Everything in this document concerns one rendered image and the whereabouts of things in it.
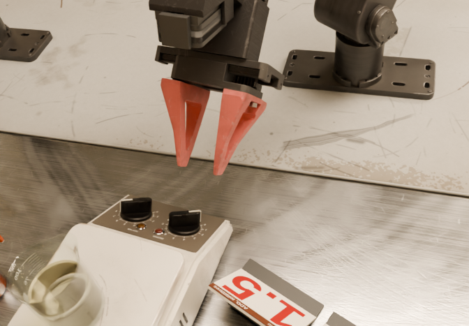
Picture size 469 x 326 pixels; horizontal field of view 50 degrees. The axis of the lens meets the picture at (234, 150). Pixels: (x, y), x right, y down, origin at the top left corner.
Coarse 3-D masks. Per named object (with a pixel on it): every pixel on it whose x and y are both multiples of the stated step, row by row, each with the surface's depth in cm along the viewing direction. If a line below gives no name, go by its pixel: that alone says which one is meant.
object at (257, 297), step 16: (240, 272) 51; (224, 288) 48; (240, 288) 48; (256, 288) 49; (256, 304) 47; (272, 304) 47; (288, 304) 48; (272, 320) 45; (288, 320) 46; (304, 320) 47
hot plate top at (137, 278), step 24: (96, 240) 46; (120, 240) 46; (96, 264) 45; (120, 264) 45; (144, 264) 44; (168, 264) 44; (120, 288) 43; (144, 288) 43; (168, 288) 42; (24, 312) 43; (120, 312) 42; (144, 312) 41
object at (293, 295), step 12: (252, 264) 52; (228, 276) 50; (252, 276) 51; (264, 276) 51; (276, 276) 51; (276, 288) 50; (288, 288) 50; (228, 300) 46; (288, 300) 49; (300, 300) 49; (312, 300) 49; (240, 312) 49; (312, 312) 48; (264, 324) 44; (312, 324) 48
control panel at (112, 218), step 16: (112, 208) 54; (160, 208) 54; (176, 208) 55; (96, 224) 50; (112, 224) 51; (128, 224) 51; (144, 224) 51; (160, 224) 51; (208, 224) 52; (160, 240) 48; (176, 240) 49; (192, 240) 49
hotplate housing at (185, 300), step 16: (224, 224) 52; (144, 240) 48; (208, 240) 49; (224, 240) 52; (192, 256) 46; (208, 256) 48; (192, 272) 46; (208, 272) 49; (176, 288) 44; (192, 288) 46; (176, 304) 44; (192, 304) 47; (160, 320) 43; (176, 320) 44; (192, 320) 48
